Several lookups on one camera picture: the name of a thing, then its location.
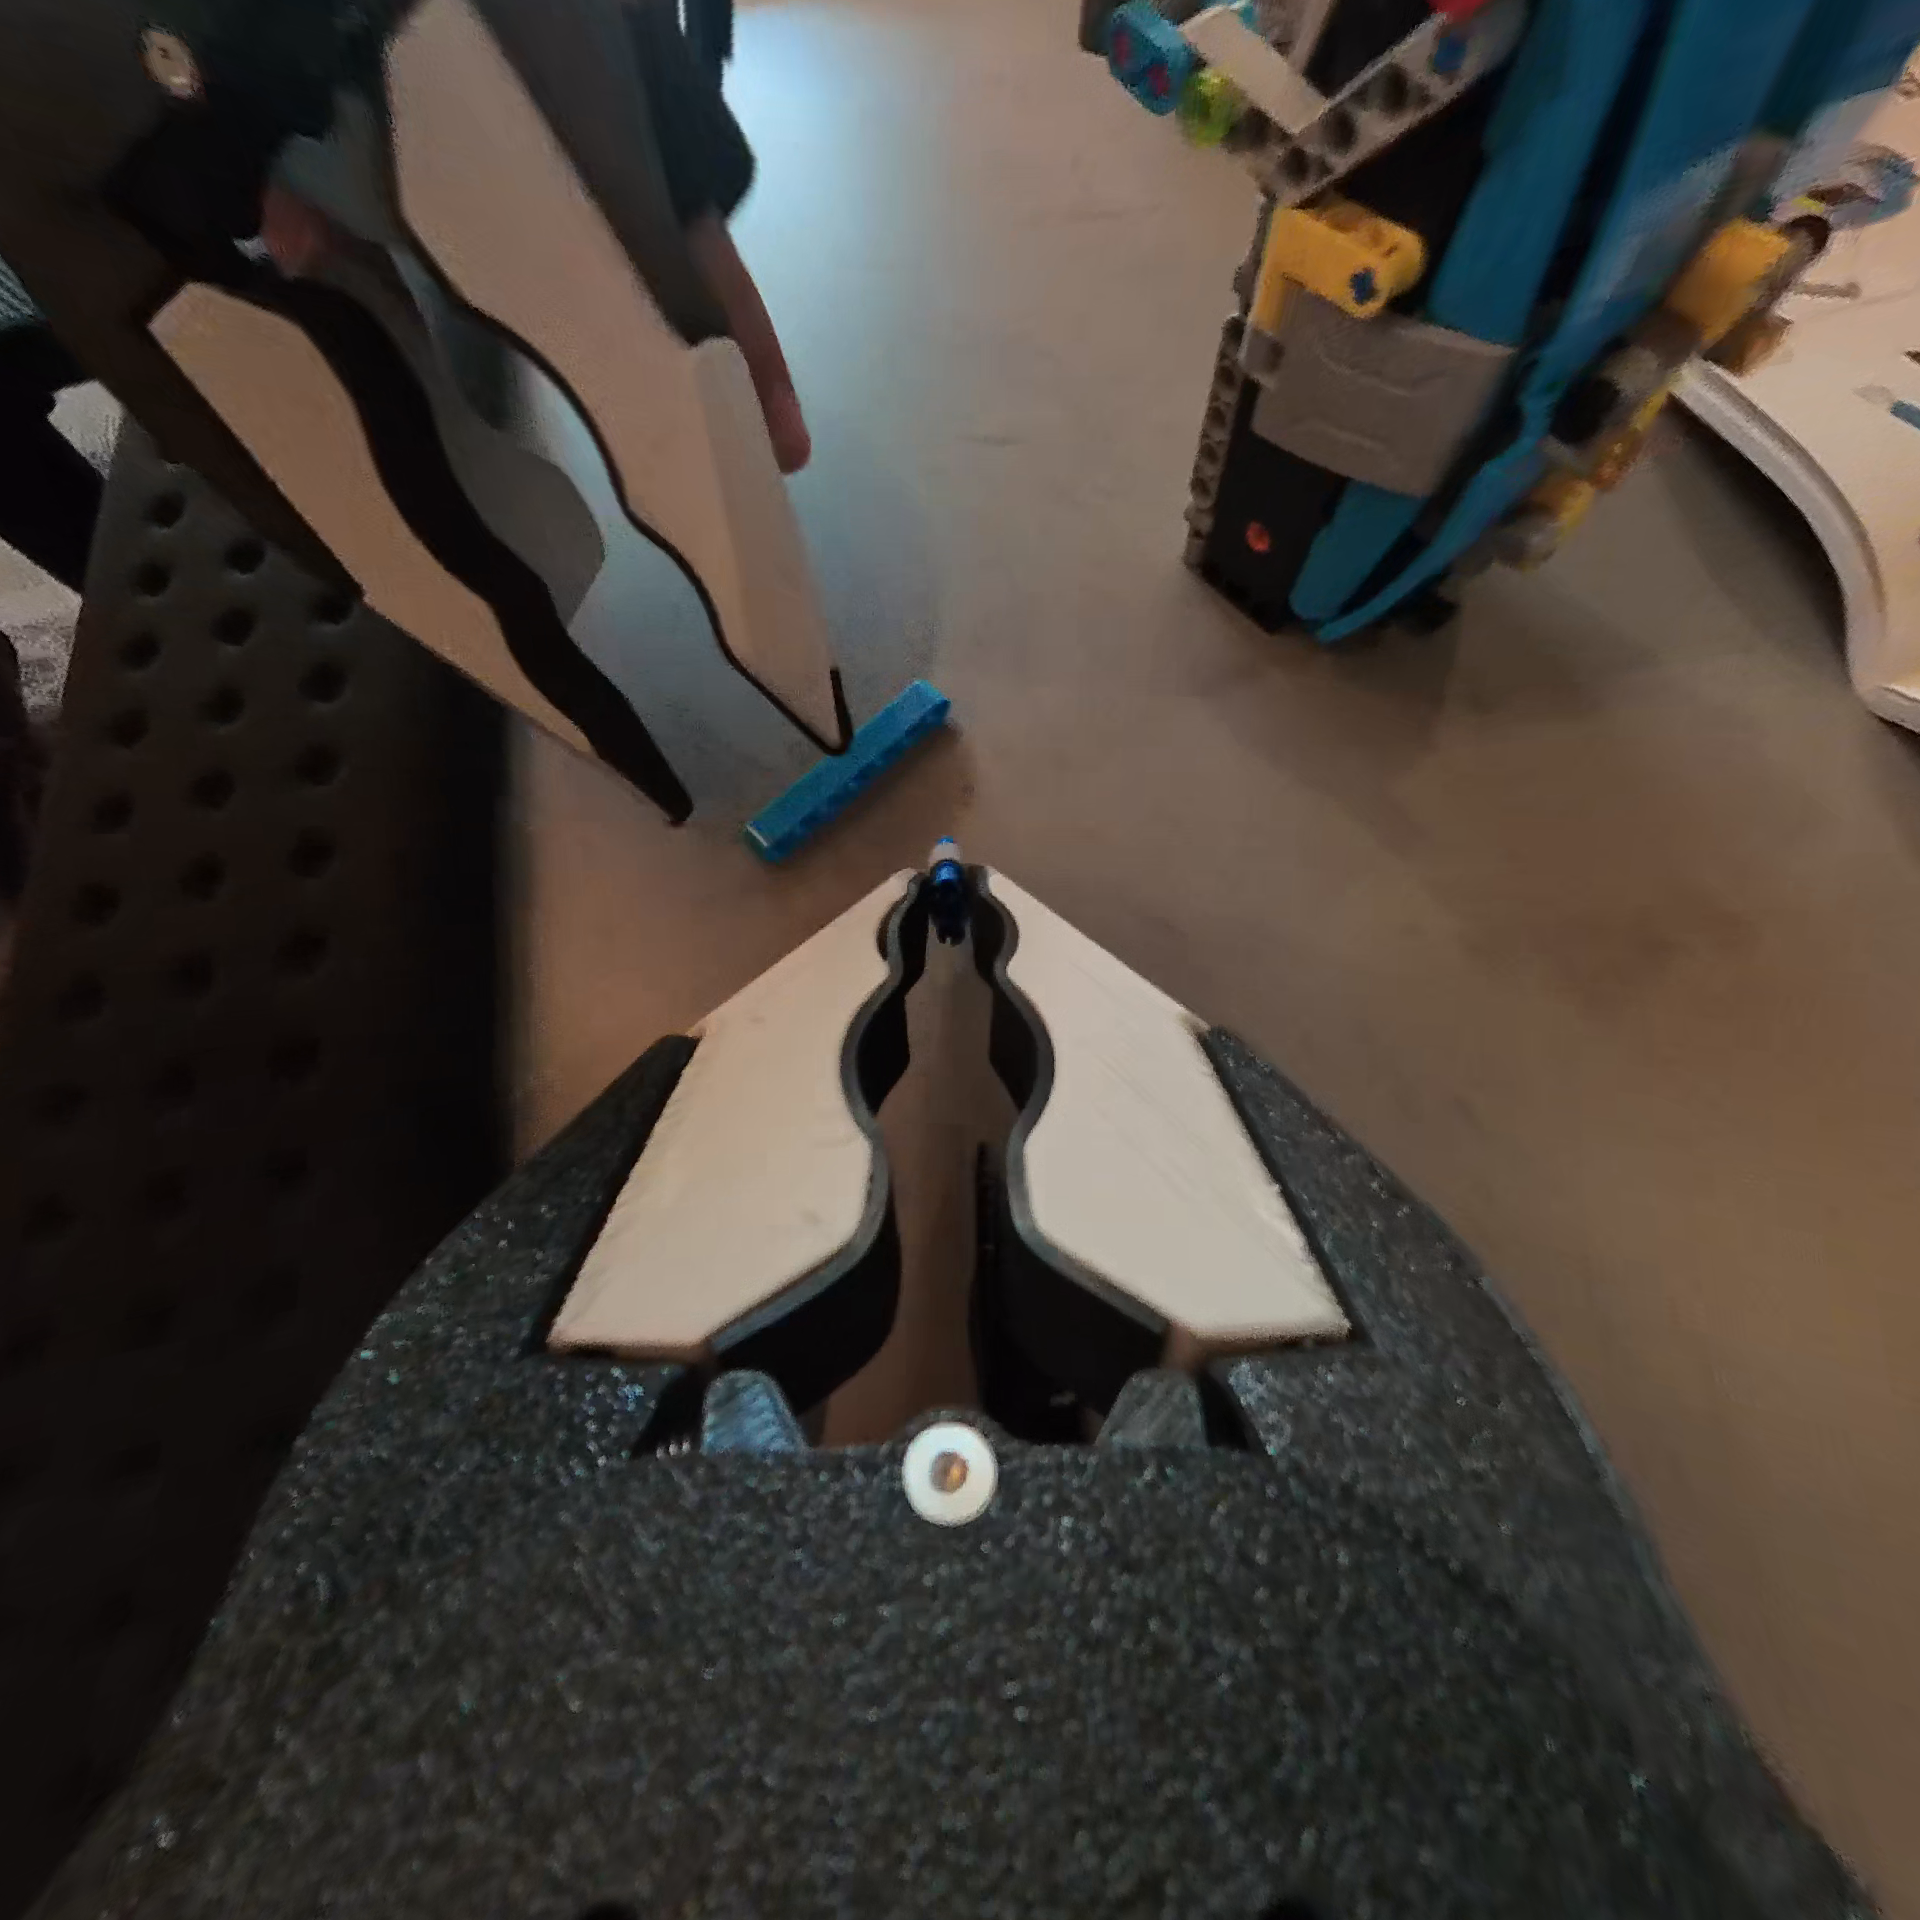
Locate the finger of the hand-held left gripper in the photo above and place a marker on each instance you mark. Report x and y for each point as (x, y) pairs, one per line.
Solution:
(600, 299)
(345, 450)

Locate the blue brick beam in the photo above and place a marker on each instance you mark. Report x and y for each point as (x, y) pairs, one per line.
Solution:
(855, 773)

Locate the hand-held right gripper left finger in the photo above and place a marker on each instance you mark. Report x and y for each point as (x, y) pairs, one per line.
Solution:
(721, 1200)

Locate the toy brick robot model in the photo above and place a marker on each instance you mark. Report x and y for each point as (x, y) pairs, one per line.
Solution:
(1424, 299)

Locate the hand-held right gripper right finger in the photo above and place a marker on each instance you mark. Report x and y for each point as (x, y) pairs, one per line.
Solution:
(1155, 1185)

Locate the instruction booklet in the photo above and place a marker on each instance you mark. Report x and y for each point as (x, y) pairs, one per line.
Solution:
(1829, 450)

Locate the person's left hand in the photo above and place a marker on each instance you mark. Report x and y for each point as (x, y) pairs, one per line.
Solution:
(763, 376)

